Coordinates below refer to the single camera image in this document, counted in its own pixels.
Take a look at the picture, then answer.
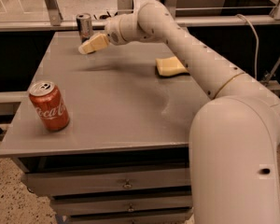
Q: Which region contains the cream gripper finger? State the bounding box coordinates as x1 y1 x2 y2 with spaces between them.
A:
78 33 109 54

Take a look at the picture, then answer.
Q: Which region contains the grey drawer cabinet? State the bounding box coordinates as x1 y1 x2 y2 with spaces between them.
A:
0 33 207 224

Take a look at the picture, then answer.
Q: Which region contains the red coca-cola can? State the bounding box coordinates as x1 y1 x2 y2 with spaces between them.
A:
29 80 70 132

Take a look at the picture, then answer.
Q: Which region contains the red bull can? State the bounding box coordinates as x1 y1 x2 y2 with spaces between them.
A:
76 13 93 42

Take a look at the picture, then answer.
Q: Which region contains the yellow sponge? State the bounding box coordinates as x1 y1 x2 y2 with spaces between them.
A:
156 56 188 77

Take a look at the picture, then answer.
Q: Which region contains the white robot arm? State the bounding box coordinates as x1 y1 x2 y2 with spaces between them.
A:
78 1 280 224

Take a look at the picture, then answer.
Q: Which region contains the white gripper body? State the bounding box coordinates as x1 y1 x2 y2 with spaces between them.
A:
105 13 147 46

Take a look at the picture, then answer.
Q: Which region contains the grey metal railing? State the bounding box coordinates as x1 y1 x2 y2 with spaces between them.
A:
0 0 280 32

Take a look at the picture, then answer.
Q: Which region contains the white cable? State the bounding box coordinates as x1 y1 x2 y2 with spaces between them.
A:
235 13 260 81

